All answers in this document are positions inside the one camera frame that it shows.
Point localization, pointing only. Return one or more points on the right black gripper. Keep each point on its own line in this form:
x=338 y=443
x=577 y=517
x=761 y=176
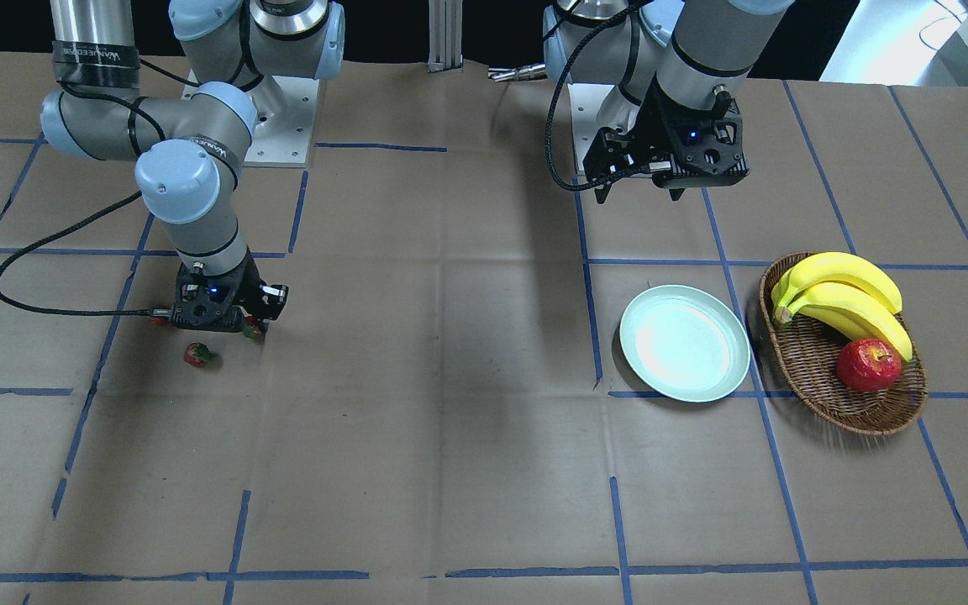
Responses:
x=270 y=296

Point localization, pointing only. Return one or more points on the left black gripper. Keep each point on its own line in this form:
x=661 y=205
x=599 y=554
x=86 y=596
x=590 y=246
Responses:
x=650 y=124

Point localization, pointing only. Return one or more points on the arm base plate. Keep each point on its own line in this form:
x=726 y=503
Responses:
x=589 y=109
x=282 y=109

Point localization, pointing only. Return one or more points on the light green plate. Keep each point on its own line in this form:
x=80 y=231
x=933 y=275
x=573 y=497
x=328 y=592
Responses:
x=684 y=343

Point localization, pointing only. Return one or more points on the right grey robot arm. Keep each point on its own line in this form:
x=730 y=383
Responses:
x=99 y=112

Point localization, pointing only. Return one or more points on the yellow banana bunch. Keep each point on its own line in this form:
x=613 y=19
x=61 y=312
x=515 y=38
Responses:
x=849 y=287

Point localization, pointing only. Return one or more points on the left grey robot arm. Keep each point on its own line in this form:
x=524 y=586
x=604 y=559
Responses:
x=673 y=70

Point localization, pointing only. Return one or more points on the red apple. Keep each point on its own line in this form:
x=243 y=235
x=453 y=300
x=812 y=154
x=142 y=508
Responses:
x=868 y=365

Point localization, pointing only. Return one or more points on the strawberry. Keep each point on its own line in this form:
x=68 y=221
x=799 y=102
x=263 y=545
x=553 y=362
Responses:
x=197 y=354
x=249 y=331

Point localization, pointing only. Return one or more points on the brown wicker basket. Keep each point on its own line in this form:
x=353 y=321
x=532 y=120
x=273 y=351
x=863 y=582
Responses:
x=803 y=357

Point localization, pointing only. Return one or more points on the aluminium frame post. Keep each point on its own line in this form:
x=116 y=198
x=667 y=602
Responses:
x=445 y=35

